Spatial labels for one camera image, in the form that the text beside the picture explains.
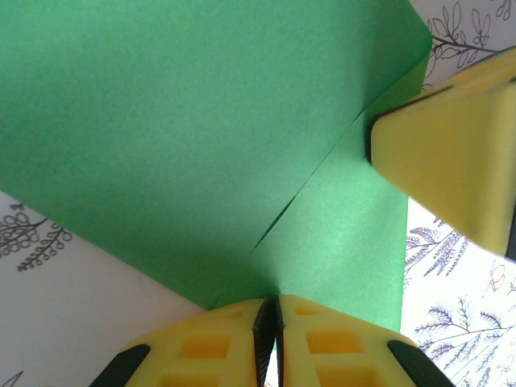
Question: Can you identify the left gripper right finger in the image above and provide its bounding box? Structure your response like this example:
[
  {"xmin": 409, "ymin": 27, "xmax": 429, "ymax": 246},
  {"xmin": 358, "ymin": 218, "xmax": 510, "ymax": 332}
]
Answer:
[{"xmin": 276, "ymin": 293, "xmax": 457, "ymax": 387}]

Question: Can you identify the floral patterned table cover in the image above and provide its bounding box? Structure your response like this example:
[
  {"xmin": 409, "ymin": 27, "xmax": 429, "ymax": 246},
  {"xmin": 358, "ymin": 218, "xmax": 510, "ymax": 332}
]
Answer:
[{"xmin": 0, "ymin": 0, "xmax": 516, "ymax": 387}]

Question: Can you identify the green paper sheet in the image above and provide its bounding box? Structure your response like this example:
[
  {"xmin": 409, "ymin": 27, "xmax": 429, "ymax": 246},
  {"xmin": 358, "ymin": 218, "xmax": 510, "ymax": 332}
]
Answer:
[{"xmin": 0, "ymin": 0, "xmax": 435, "ymax": 334}]

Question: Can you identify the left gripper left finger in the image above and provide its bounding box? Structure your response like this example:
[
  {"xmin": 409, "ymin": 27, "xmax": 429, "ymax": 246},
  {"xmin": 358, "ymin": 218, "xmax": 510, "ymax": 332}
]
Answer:
[{"xmin": 88, "ymin": 297, "xmax": 277, "ymax": 387}]

